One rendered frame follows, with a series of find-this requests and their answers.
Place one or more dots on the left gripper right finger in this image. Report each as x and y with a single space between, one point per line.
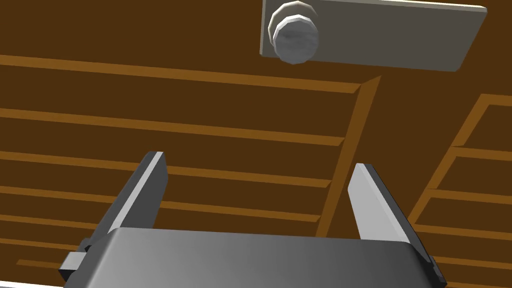
378 208

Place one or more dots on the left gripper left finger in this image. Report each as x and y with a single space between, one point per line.
140 194

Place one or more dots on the brown panelled wooden door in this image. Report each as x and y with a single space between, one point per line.
224 108

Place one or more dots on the grey round door knob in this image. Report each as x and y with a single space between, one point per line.
295 32

